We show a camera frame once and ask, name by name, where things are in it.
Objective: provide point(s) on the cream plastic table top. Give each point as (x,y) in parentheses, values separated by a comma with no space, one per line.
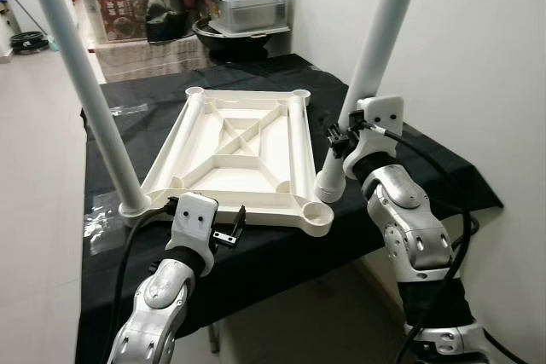
(247,168)

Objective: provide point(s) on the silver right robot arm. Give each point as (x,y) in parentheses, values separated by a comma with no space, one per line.
(409,228)

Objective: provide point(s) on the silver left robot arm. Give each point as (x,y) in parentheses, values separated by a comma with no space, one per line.
(158,304)

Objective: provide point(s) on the black table cloth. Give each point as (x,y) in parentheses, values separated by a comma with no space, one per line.
(281,262)

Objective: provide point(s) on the grey metal table leg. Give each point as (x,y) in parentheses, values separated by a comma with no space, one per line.
(214,338)

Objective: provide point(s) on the black wok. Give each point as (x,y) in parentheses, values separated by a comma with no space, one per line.
(243,47)

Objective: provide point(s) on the clear tape strip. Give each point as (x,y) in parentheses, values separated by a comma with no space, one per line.
(136,108)
(98,219)

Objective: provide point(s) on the clear lidded plastic container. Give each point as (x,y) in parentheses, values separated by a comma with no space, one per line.
(247,13)

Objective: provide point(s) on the patterned beige cloth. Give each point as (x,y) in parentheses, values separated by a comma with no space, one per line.
(145,61)

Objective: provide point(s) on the black bag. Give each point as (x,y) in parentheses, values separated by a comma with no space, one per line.
(166,6)

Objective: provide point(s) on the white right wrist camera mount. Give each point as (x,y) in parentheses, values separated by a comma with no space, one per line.
(380,117)

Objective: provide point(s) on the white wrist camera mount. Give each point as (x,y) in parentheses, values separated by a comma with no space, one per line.
(194,219)
(380,117)

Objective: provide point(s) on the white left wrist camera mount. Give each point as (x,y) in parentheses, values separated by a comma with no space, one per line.
(194,219)

